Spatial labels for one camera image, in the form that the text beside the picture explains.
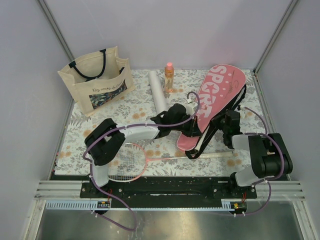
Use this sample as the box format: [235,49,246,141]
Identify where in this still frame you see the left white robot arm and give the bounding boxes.
[83,102,202,198]

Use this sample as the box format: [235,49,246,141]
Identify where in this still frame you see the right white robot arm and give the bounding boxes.
[210,110,293,198]

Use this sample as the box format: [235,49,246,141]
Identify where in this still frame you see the beige canvas tote bag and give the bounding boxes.
[57,46,135,117]

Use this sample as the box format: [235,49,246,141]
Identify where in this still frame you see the white shuttlecock tube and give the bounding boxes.
[148,70,168,114]

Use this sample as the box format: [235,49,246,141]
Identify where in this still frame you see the pink racket cover bag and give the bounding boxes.
[177,64,247,159]

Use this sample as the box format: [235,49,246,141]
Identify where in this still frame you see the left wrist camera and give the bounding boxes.
[185,98,198,115]

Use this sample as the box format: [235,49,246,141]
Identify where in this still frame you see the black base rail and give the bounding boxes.
[80,176,257,208]

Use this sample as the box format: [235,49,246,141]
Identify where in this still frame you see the floral table mat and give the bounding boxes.
[55,69,265,177]

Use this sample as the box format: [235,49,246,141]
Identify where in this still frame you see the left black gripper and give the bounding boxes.
[171,113,203,138]

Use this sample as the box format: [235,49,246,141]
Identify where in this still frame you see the white cable duct strip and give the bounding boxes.
[45,196,247,212]

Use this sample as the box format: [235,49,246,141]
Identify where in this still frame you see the pink racket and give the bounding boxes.
[107,142,233,183]

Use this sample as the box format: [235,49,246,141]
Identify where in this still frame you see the orange drink bottle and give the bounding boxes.
[164,62,174,93]

